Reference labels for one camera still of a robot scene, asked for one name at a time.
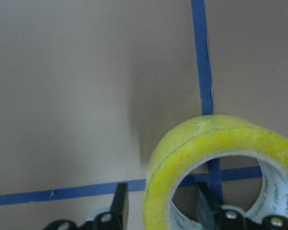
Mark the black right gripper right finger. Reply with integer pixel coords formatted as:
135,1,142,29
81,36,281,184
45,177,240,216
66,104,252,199
195,182,288,230

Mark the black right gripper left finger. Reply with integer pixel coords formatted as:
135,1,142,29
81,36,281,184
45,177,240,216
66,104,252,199
44,183,129,230

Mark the yellow tape roll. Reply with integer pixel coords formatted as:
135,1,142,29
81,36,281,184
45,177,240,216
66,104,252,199
143,115,288,230

